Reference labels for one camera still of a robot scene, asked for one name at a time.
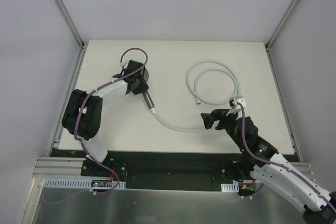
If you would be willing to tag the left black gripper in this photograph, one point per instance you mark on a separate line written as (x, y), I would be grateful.
(139, 85)

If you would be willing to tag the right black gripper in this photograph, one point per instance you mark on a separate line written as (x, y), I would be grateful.
(220, 118)

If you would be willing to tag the grey shower head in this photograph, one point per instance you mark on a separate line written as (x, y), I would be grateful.
(148, 100)

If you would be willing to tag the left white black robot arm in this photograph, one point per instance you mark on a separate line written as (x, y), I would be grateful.
(83, 113)

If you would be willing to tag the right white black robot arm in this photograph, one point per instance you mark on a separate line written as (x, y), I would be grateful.
(261, 161)

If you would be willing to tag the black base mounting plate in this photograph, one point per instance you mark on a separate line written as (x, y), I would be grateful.
(166, 171)

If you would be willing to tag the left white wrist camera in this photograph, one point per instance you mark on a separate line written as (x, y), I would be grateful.
(123, 64)

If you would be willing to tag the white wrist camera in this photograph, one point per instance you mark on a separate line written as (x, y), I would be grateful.
(236, 103)
(123, 64)

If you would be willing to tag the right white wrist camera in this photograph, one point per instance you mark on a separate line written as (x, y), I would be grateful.
(236, 103)

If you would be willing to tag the left aluminium frame post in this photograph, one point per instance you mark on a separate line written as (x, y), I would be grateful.
(70, 23)

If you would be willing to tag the aluminium frame post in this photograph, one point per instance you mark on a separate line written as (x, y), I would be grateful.
(70, 23)
(282, 23)

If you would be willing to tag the right white cable duct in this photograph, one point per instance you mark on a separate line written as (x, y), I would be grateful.
(230, 188)

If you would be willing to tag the white cable duct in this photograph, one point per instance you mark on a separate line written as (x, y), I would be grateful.
(230, 188)
(70, 183)

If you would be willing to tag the left white cable duct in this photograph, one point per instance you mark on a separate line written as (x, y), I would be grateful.
(70, 183)

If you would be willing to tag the right aluminium frame post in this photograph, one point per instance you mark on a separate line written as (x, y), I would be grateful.
(282, 23)

